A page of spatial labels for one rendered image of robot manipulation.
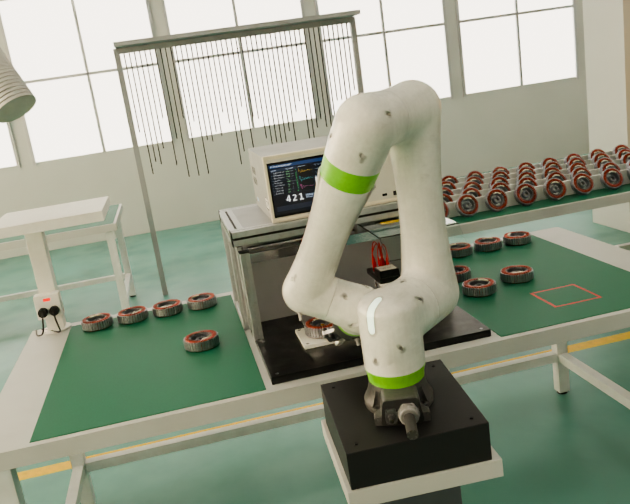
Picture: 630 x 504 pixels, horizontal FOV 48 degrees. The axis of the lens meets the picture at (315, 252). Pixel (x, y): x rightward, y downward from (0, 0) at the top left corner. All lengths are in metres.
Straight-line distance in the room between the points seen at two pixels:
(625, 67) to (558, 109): 4.03
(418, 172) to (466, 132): 7.74
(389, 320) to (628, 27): 4.61
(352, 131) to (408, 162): 0.20
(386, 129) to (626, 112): 4.58
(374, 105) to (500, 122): 8.09
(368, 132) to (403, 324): 0.39
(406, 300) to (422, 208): 0.20
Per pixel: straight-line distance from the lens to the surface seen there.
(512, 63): 9.46
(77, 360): 2.48
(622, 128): 5.90
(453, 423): 1.50
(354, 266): 2.42
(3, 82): 2.81
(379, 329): 1.44
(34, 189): 8.59
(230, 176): 8.50
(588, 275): 2.60
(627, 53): 5.83
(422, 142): 1.48
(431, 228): 1.53
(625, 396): 3.00
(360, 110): 1.33
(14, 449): 1.99
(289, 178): 2.19
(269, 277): 2.36
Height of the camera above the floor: 1.55
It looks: 14 degrees down
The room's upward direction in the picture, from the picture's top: 8 degrees counter-clockwise
